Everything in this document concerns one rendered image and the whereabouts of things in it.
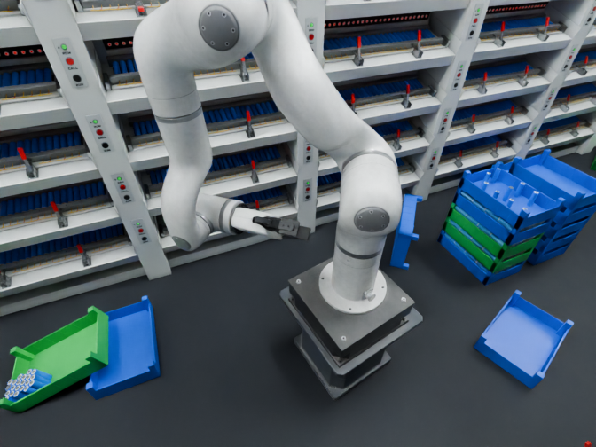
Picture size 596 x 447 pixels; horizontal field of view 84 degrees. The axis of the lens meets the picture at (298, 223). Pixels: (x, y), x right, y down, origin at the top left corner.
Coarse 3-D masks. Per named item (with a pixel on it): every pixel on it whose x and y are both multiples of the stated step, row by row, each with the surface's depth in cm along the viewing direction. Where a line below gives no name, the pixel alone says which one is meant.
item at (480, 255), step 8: (448, 224) 153; (448, 232) 154; (456, 232) 150; (456, 240) 151; (464, 240) 147; (472, 248) 143; (480, 256) 140; (488, 256) 137; (520, 256) 138; (528, 256) 141; (488, 264) 138; (496, 264) 134; (504, 264) 136; (512, 264) 140
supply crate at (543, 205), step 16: (464, 176) 137; (480, 176) 143; (512, 176) 139; (480, 192) 132; (512, 192) 138; (528, 192) 134; (496, 208) 127; (512, 208) 130; (528, 208) 130; (544, 208) 130; (560, 208) 124; (512, 224) 123; (528, 224) 122
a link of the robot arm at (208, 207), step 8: (200, 200) 79; (208, 200) 78; (216, 200) 78; (224, 200) 78; (200, 208) 77; (208, 208) 77; (216, 208) 77; (200, 216) 76; (208, 216) 77; (216, 216) 76; (208, 224) 77; (216, 224) 77
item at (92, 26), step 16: (80, 0) 86; (288, 0) 103; (80, 16) 86; (96, 16) 86; (112, 16) 87; (128, 16) 88; (80, 32) 86; (96, 32) 87; (112, 32) 88; (128, 32) 90
